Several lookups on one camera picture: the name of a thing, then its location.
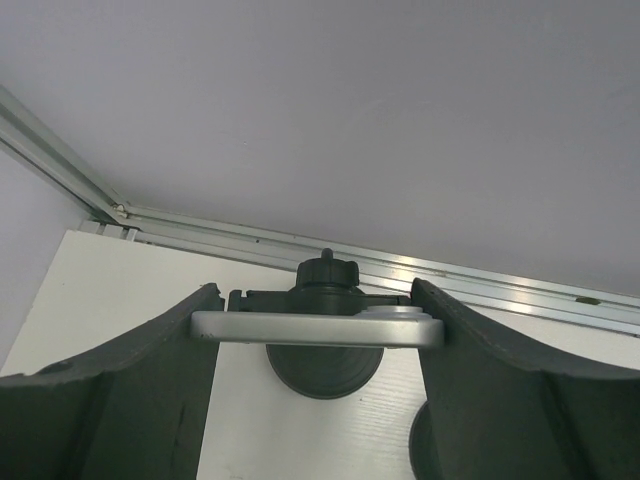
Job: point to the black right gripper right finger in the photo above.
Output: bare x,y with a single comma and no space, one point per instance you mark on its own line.
506,406

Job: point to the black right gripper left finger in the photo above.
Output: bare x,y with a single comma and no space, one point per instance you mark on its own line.
134,407

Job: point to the black phone silver edge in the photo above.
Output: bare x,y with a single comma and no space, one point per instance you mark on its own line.
376,327

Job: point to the black phone stand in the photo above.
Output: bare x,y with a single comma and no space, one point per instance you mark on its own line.
321,359
423,453

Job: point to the aluminium frame rail right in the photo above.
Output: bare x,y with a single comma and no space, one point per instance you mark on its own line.
475,287

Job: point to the aluminium frame post right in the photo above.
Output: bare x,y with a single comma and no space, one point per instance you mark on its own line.
28,140

